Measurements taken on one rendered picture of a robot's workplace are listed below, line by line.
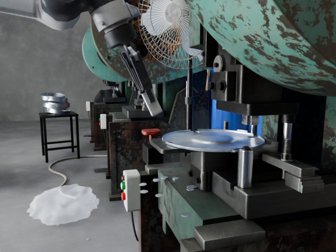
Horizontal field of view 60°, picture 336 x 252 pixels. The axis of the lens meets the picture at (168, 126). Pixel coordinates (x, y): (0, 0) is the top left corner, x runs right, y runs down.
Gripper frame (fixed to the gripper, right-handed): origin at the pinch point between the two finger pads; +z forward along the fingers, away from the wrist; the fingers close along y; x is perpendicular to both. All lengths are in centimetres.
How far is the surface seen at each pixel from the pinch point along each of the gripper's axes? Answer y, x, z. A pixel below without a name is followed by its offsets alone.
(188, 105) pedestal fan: -85, 36, 28
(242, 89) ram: 7.7, 21.8, 6.5
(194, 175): 0.1, 2.3, 24.9
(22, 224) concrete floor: -126, -90, 58
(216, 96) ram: -0.6, 17.9, 7.1
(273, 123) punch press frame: -12, 39, 29
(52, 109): -296, -55, 9
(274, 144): 8.1, 25.0, 25.0
